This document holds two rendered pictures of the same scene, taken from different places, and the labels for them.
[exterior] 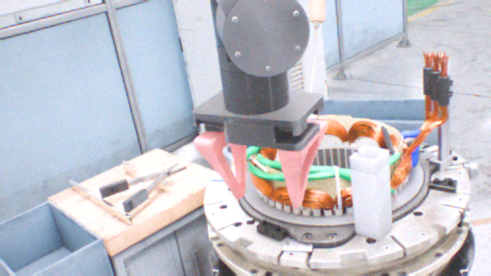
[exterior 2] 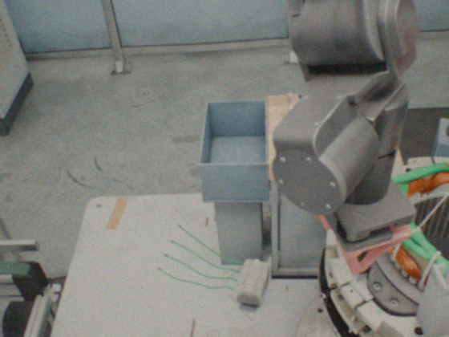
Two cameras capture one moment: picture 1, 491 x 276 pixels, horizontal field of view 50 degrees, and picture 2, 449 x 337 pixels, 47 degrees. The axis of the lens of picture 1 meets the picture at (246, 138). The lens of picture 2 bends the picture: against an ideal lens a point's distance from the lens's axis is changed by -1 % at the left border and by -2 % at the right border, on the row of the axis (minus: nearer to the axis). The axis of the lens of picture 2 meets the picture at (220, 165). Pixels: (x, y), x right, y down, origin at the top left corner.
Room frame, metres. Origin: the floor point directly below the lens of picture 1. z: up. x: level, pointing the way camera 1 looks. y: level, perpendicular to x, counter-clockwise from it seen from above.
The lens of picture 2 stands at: (0.12, -0.17, 1.60)
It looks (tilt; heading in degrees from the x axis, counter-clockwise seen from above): 42 degrees down; 46
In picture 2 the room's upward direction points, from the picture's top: 6 degrees counter-clockwise
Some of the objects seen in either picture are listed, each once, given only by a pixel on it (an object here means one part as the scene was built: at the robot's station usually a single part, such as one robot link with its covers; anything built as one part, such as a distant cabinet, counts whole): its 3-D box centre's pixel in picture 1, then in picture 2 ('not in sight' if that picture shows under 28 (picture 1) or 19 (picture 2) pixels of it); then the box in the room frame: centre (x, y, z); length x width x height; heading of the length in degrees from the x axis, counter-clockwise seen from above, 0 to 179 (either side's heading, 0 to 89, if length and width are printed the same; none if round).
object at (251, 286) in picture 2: not in sight; (252, 282); (0.53, 0.21, 0.80); 0.10 x 0.05 x 0.04; 25
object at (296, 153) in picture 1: (280, 158); (357, 232); (0.42, -0.03, 1.21); 0.07 x 0.07 x 0.09; 59
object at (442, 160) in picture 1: (440, 122); not in sight; (0.56, -0.23, 1.15); 0.03 x 0.02 x 0.12; 125
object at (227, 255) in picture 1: (239, 258); (337, 253); (0.50, 0.03, 1.05); 0.09 x 0.04 x 0.01; 43
